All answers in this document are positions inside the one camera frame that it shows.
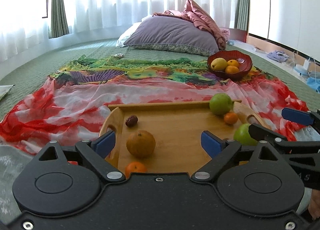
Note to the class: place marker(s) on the green curtain left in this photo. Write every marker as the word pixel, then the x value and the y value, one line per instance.
pixel 58 21

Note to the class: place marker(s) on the bamboo serving tray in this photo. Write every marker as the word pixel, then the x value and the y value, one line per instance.
pixel 177 129

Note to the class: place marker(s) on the blue cloth at bedside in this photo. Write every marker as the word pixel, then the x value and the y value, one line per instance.
pixel 314 83

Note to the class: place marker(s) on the green quilted bedspread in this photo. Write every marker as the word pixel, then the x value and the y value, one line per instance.
pixel 32 75

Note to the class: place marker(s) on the orange in bowl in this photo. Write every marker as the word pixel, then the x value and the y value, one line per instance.
pixel 231 70
pixel 233 62

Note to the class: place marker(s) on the orange mandarin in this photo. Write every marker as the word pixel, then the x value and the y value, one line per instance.
pixel 230 118
pixel 134 167

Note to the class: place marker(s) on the green curtain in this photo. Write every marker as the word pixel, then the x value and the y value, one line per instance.
pixel 242 15
pixel 58 21

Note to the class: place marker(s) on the pink crumpled blanket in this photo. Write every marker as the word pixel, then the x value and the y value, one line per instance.
pixel 201 19

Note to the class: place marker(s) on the lilac cloth on floor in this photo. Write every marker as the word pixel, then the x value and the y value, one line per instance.
pixel 278 56

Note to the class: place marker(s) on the small trinket on bedspread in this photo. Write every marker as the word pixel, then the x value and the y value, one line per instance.
pixel 118 56

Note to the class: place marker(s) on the dried red date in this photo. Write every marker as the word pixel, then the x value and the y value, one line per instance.
pixel 131 121

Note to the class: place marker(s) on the orange in bowl front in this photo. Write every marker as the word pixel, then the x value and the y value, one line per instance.
pixel 231 70

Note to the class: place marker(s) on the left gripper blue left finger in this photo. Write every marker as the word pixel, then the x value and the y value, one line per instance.
pixel 93 154

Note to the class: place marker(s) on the white pillow behind purple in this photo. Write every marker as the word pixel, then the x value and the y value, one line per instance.
pixel 127 34

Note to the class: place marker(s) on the large green pomelo fruit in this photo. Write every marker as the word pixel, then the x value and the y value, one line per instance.
pixel 242 135

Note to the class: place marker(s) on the green apple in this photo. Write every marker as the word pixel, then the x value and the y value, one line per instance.
pixel 220 104

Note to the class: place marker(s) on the brownish orange fruit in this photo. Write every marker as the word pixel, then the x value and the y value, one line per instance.
pixel 141 144

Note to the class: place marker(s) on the green colourful patterned cloth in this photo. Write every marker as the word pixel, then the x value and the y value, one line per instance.
pixel 97 71

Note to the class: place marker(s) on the red white floral scarf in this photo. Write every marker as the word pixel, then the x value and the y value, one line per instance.
pixel 72 112

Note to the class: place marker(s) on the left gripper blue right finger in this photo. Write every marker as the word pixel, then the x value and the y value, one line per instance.
pixel 223 154

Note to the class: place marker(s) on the green curtain right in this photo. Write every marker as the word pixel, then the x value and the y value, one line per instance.
pixel 242 15

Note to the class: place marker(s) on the white paper at bed edge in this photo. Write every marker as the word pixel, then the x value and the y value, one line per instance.
pixel 4 90

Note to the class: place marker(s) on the white charger with cable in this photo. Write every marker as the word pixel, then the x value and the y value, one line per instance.
pixel 309 68

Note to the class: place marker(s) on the red glass fruit bowl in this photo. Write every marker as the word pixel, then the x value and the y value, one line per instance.
pixel 243 59

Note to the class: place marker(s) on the orange in bowl back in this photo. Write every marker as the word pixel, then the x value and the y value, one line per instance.
pixel 233 62

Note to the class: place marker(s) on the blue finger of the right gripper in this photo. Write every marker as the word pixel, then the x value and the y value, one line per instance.
pixel 260 133
pixel 297 116

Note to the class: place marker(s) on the orange mandarin front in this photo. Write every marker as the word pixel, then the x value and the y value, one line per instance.
pixel 134 167

